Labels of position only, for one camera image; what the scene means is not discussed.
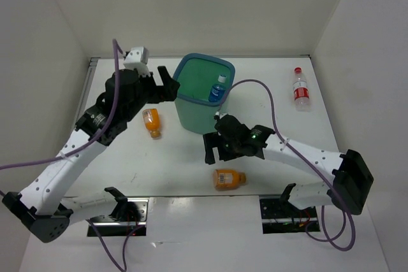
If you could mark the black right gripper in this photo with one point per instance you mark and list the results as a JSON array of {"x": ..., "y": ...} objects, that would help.
[{"x": 213, "y": 139}]

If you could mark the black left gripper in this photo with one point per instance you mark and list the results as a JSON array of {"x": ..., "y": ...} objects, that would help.
[{"x": 168, "y": 92}]

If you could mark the orange juice bottle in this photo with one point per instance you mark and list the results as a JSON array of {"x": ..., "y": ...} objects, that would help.
[
  {"x": 228, "y": 179},
  {"x": 152, "y": 122}
]

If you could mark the blue label water bottle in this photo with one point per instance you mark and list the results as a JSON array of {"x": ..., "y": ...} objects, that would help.
[{"x": 218, "y": 89}]

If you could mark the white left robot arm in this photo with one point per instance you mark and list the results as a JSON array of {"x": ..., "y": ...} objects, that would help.
[{"x": 42, "y": 206}]

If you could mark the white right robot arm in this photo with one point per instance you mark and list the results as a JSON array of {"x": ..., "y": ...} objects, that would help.
[{"x": 345, "y": 179}]

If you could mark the green plastic bin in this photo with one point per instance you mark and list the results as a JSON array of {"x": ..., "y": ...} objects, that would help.
[{"x": 197, "y": 74}]

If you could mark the red label clear bottle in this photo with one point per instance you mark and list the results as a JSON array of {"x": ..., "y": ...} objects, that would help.
[{"x": 301, "y": 90}]

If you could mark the aluminium table edge rail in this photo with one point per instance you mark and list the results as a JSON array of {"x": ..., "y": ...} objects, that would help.
[{"x": 85, "y": 90}]

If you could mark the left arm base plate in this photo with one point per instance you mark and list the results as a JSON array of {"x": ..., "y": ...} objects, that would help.
[{"x": 133, "y": 218}]

